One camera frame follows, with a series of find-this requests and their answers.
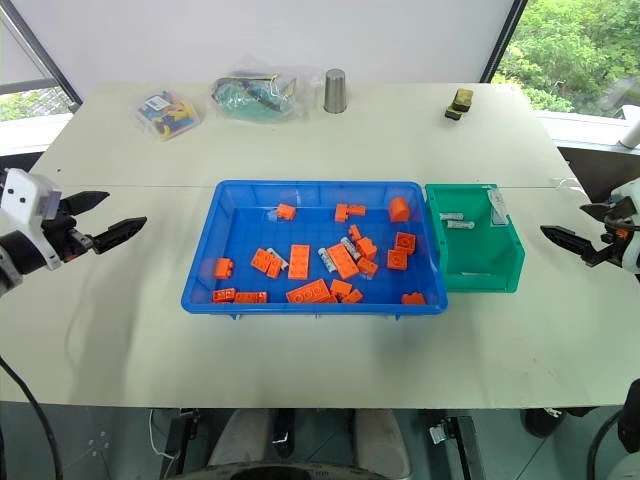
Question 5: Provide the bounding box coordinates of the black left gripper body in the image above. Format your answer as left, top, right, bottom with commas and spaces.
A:
42, 196, 97, 262

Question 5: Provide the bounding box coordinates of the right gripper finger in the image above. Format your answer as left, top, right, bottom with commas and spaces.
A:
579, 201, 609, 225
539, 224, 602, 269

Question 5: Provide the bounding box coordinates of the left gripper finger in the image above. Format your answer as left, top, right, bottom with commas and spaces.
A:
92, 216, 148, 256
62, 190, 111, 217

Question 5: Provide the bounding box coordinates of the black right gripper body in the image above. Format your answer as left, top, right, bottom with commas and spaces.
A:
596, 198, 633, 267

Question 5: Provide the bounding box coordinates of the white label strip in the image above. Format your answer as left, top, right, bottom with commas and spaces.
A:
486, 188, 508, 227

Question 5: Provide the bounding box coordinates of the white roll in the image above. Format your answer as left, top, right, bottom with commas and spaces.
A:
619, 118, 640, 149

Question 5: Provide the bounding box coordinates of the green plastic bin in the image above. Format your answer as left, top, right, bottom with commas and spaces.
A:
424, 182, 527, 294

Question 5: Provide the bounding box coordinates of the bag of colourful parts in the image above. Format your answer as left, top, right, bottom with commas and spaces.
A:
130, 87, 203, 143

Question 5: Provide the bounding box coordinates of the blue plastic tray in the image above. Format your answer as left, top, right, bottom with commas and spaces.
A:
179, 180, 450, 322

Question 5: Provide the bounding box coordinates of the yellow and black toy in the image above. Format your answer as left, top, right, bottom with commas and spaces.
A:
444, 88, 474, 121

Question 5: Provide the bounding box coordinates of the round orange building block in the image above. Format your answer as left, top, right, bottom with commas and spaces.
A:
388, 196, 412, 223

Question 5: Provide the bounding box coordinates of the long orange building block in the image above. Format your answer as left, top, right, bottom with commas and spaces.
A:
287, 243, 312, 281
326, 243, 362, 281

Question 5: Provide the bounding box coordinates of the black caster wheel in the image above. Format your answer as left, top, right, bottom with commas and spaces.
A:
521, 406, 567, 440

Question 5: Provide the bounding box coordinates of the clear plastic bag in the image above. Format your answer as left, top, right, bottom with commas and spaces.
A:
207, 53, 325, 122

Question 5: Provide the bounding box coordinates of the orange plastic toy brick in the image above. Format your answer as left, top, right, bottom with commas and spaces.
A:
285, 279, 338, 305

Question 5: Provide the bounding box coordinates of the black table leg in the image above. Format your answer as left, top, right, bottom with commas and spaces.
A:
428, 413, 485, 480
167, 408, 202, 479

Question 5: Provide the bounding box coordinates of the grey rounded pad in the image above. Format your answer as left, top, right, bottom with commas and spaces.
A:
206, 408, 275, 470
353, 408, 412, 477

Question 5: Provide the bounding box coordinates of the metal cup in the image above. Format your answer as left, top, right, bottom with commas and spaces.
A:
322, 68, 349, 114

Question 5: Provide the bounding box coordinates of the dark round base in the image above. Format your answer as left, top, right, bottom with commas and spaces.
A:
198, 462, 404, 480

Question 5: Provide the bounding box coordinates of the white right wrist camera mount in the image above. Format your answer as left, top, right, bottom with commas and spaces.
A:
607, 178, 640, 275

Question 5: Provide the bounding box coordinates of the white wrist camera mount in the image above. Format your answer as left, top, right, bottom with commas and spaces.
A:
0, 168, 63, 272
607, 178, 640, 275

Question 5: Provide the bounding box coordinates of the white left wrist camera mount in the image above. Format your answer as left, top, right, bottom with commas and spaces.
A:
0, 168, 63, 272

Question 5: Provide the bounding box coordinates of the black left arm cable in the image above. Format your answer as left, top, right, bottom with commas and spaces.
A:
0, 356, 65, 480

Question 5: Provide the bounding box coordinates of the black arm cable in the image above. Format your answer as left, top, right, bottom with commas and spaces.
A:
582, 412, 626, 480
0, 356, 65, 480

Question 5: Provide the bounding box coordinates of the black window frame post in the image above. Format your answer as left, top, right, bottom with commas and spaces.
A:
478, 0, 530, 84

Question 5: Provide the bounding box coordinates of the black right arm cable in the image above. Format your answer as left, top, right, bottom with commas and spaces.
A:
582, 412, 626, 480

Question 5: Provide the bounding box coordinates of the thin white cable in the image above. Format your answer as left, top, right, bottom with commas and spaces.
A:
148, 408, 180, 459

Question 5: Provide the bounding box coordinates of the black centre post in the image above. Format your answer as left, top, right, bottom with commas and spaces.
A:
271, 408, 307, 462

